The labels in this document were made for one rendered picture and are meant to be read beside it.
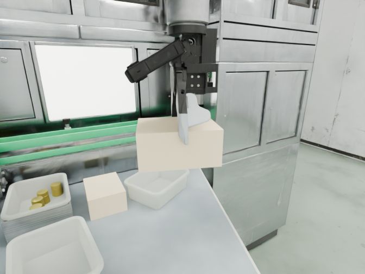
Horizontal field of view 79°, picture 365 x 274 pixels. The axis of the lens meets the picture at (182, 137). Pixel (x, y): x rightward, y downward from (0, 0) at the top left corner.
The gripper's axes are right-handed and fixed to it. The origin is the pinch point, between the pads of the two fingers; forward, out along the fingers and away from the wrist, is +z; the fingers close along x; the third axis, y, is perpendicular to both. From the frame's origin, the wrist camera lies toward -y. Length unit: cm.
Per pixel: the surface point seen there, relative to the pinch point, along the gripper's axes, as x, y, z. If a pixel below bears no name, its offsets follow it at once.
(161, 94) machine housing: 84, 2, 3
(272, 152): 69, 66, 36
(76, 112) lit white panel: 64, -39, 7
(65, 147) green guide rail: 46, -40, 18
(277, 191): 73, 76, 66
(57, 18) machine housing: 66, -42, -32
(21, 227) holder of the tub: 13, -43, 30
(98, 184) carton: 29.4, -24.8, 26.9
